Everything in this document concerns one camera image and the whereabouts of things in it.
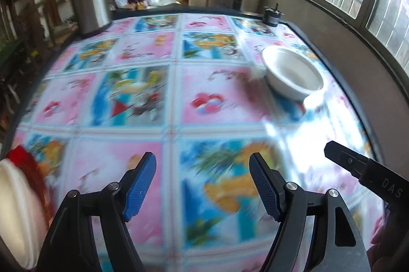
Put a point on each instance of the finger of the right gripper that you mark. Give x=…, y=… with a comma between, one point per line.
x=382, y=181

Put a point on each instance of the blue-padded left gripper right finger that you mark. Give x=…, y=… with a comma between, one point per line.
x=336, y=244

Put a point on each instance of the large cream plastic bowl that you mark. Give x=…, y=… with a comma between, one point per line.
x=23, y=225

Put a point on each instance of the small black motor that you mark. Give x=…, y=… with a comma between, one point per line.
x=272, y=15

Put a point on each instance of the large red scalloped plate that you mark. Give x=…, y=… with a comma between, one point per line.
x=27, y=164

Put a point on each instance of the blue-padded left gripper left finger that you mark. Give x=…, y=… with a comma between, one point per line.
x=70, y=244

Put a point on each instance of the white plastic bag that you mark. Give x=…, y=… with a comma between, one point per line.
x=121, y=3

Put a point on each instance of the large white paper bowl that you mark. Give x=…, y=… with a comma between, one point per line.
x=292, y=75

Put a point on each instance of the colourful picture tablecloth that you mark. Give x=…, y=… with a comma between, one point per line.
x=191, y=89

